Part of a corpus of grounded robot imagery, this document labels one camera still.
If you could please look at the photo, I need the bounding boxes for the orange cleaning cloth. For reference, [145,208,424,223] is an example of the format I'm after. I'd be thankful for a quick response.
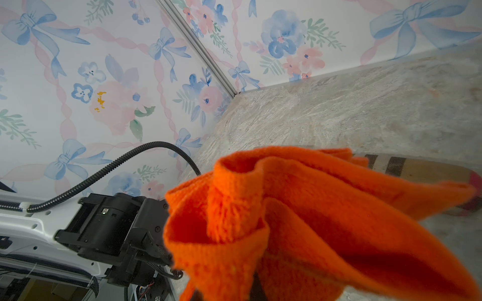
[163,146,481,300]

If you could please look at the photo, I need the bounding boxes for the left corner aluminium post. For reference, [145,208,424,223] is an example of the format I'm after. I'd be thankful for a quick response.
[157,0,238,98]

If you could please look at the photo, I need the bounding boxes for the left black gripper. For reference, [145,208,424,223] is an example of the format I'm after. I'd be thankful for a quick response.
[54,193,183,300]

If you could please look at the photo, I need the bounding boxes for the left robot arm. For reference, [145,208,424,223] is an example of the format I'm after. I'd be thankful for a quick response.
[1,191,183,300]

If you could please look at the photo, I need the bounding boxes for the plaid eyeglass case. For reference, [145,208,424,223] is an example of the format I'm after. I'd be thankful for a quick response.
[354,153,481,216]

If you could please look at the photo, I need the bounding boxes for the left black corrugated cable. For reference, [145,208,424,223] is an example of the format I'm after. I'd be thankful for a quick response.
[0,140,202,213]

